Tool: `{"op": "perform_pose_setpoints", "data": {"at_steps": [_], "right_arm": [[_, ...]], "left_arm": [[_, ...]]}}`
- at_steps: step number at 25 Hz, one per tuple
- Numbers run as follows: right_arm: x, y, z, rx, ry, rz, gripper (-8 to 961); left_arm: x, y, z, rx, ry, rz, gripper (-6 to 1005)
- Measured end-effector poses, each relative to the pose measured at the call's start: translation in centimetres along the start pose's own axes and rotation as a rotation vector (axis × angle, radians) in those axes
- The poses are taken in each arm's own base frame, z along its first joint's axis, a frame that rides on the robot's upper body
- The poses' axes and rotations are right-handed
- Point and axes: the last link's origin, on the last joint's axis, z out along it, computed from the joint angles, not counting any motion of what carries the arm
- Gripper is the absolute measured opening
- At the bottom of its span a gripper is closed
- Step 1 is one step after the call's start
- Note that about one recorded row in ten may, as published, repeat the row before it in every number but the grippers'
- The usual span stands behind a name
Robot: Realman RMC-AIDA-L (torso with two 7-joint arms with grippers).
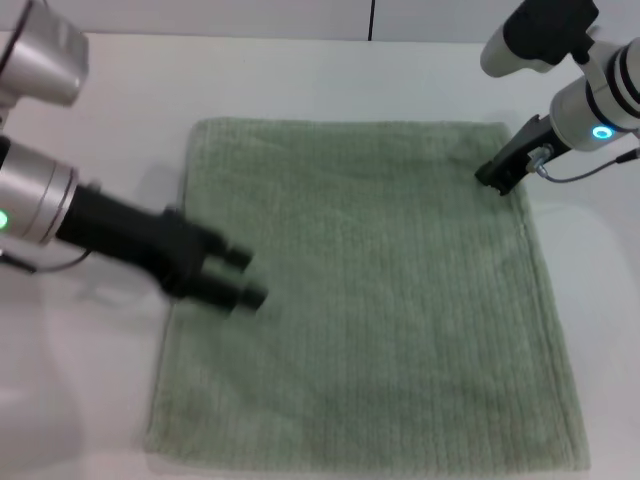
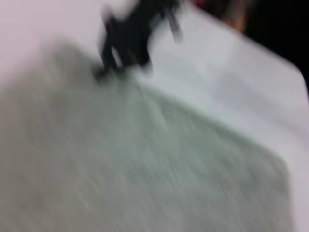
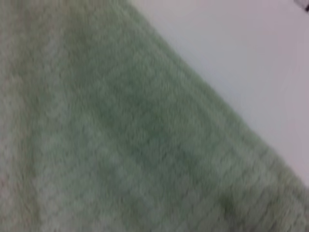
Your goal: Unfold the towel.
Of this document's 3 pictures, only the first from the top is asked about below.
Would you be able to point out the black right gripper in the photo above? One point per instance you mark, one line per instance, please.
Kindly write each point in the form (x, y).
(530, 145)

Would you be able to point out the black vertical wall strip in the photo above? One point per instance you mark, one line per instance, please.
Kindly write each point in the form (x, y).
(371, 20)

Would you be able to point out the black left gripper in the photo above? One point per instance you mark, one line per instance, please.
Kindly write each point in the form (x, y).
(135, 240)

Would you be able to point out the green ribbed terry towel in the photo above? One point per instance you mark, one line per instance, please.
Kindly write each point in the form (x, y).
(380, 300)

